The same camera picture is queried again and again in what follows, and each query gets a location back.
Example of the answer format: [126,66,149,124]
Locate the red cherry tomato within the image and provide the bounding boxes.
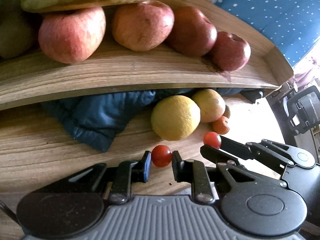
[203,132,221,149]
[151,145,172,168]

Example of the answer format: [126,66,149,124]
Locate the yellow lemon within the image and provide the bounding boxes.
[150,95,201,141]

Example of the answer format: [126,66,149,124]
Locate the small brown fruit back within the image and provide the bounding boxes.
[223,105,231,119]

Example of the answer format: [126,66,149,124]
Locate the dark blue jacket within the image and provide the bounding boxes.
[42,87,264,153]

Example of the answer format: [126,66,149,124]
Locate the pink apple leftmost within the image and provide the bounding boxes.
[38,7,106,64]

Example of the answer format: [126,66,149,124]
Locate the yellow green mango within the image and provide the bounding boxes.
[191,89,226,123]

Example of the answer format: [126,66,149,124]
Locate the brown kiwi right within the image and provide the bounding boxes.
[1,11,34,59]

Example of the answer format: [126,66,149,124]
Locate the wooden curved shelf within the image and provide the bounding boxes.
[1,0,293,109]

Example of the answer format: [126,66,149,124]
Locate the red apple rightmost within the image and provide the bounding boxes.
[209,31,251,72]

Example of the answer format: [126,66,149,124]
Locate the small orange mandarin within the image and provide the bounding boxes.
[212,116,230,135]

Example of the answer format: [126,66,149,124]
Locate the blue dotted fabric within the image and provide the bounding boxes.
[212,0,319,66]

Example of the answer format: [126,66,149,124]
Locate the pink apple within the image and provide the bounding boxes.
[112,1,175,51]
[38,7,106,64]

